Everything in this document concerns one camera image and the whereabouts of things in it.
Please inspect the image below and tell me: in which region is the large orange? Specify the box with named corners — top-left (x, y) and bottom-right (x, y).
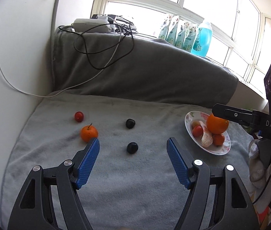
top-left (206, 114), bottom-right (229, 135)

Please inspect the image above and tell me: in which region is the gloved right hand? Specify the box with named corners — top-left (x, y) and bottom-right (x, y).
top-left (248, 139), bottom-right (271, 213)

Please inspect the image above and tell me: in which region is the small mandarin orange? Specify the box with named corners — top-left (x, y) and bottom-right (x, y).
top-left (212, 134), bottom-right (225, 146)

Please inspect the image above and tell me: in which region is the peeled orange segment piece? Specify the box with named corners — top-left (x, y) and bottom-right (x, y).
top-left (199, 121), bottom-right (213, 148)

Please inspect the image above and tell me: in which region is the small orange with stem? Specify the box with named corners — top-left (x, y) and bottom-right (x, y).
top-left (80, 124), bottom-right (99, 143)

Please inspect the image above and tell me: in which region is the brown longan fruit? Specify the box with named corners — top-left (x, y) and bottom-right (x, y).
top-left (191, 121), bottom-right (200, 129)

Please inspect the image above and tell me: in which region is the floral white plate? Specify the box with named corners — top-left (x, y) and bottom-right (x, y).
top-left (184, 111), bottom-right (231, 156)

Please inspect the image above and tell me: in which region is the small red cherry tomato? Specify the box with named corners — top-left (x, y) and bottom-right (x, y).
top-left (74, 111), bottom-right (84, 122)

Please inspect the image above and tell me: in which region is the dark grape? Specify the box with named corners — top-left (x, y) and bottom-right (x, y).
top-left (126, 142), bottom-right (139, 154)
top-left (125, 118), bottom-right (136, 129)

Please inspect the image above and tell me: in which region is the blue detergent bottle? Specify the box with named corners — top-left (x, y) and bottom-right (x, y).
top-left (191, 19), bottom-right (213, 57)

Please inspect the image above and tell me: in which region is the teal refill pouch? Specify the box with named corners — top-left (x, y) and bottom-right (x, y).
top-left (174, 21), bottom-right (190, 49)
top-left (158, 15), bottom-right (171, 39)
top-left (182, 24), bottom-right (198, 53)
top-left (166, 15), bottom-right (179, 45)

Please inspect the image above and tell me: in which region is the white power adapter box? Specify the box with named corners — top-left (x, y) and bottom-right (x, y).
top-left (72, 15), bottom-right (113, 33)

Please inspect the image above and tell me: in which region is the black cable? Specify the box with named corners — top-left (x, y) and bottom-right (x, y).
top-left (58, 15), bottom-right (135, 71)

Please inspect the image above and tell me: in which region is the white cable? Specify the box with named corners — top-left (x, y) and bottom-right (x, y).
top-left (0, 0), bottom-right (123, 99)

